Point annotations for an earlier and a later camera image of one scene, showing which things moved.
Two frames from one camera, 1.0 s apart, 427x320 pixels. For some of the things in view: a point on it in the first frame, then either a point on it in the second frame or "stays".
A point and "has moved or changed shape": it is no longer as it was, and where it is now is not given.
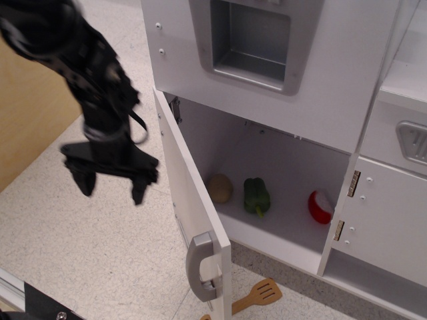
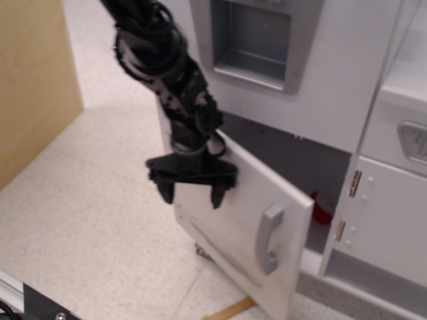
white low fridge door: (196, 211) has moved or changed shape
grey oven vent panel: (413, 139) stays
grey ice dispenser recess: (261, 45) stays
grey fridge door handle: (200, 247) to (271, 215)
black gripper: (109, 151) to (192, 165)
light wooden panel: (37, 106) stays
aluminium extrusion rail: (12, 290) stays
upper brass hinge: (353, 183) stays
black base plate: (39, 306) stays
